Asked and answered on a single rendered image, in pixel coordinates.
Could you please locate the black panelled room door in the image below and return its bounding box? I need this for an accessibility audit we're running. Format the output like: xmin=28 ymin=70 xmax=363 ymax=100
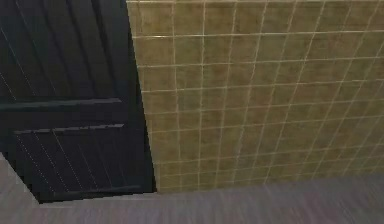
xmin=0 ymin=0 xmax=158 ymax=204

